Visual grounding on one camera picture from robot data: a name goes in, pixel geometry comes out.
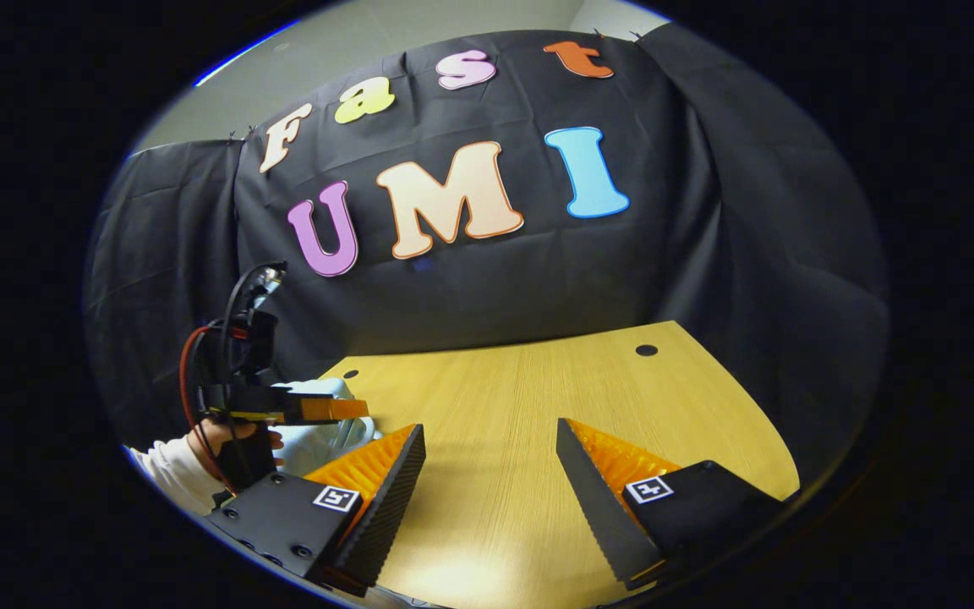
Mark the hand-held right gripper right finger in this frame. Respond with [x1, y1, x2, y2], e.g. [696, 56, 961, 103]
[555, 417, 788, 593]

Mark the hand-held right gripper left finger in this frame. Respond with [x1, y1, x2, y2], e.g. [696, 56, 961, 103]
[204, 423, 427, 600]

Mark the light blue suitcase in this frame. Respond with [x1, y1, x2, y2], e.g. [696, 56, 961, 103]
[270, 377, 385, 479]

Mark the black cable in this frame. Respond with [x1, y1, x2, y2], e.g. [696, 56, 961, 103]
[218, 261, 285, 398]

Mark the red cable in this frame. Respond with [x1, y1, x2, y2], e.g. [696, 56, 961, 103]
[179, 324, 238, 491]

